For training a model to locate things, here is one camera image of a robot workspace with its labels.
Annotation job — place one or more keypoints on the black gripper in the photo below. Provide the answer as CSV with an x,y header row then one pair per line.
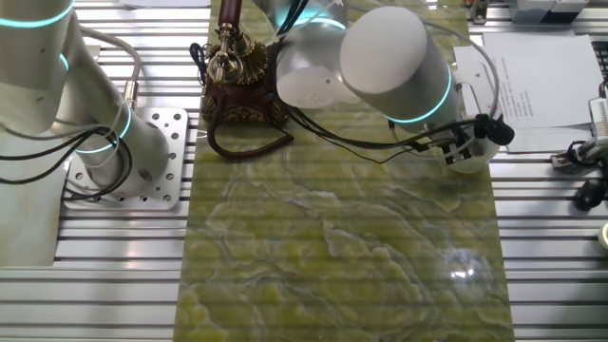
x,y
453,138

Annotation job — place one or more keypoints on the plain white paper sheet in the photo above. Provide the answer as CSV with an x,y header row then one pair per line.
x,y
546,140

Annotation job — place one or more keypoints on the pale green tape roll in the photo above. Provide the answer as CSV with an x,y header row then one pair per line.
x,y
604,236

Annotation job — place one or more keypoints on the red gold phone handset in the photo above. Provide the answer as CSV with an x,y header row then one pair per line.
x,y
229,12

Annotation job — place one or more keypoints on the small black microphone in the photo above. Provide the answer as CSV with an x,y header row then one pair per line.
x,y
499,130

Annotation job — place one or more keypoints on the green marble pattern mat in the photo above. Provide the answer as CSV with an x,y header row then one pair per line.
x,y
332,237

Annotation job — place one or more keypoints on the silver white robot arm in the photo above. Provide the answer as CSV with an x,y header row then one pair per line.
x,y
385,57

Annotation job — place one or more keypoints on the metal camera stand bracket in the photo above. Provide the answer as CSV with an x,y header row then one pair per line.
x,y
479,12

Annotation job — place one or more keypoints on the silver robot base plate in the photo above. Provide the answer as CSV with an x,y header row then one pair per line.
x,y
166,128

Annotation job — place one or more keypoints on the black computer keyboard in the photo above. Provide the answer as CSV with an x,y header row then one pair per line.
x,y
602,57

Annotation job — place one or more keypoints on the metal camera clamp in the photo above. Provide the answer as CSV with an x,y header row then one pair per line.
x,y
586,154

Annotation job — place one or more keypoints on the black rounded object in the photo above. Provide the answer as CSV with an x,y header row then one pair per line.
x,y
589,195

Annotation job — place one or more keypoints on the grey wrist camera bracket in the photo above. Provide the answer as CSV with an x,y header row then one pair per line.
x,y
480,71

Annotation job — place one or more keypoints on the grey white equipment box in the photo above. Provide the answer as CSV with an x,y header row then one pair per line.
x,y
532,9

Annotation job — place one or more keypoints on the clear tape roll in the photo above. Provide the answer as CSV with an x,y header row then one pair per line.
x,y
475,166

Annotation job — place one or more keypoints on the printed white paper sheet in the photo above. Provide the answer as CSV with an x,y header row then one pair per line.
x,y
546,76
166,3

